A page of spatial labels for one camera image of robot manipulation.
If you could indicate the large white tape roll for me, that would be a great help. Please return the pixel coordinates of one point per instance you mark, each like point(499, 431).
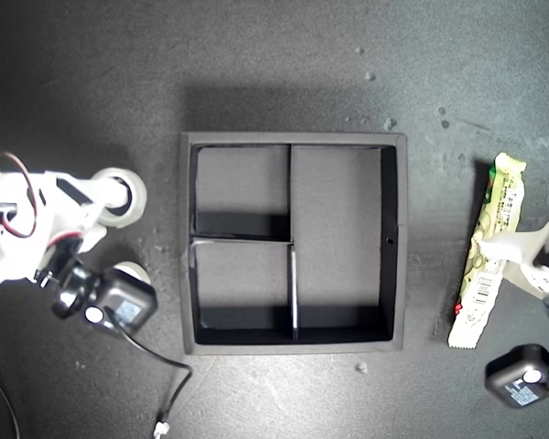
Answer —
point(139, 192)

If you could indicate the small white tape roll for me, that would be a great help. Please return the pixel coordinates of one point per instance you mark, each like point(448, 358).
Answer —
point(137, 270)

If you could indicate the green printed snack bar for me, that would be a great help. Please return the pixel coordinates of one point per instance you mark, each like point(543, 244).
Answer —
point(473, 311)

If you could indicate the black compartment tray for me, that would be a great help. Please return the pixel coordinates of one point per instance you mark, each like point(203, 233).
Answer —
point(293, 347)

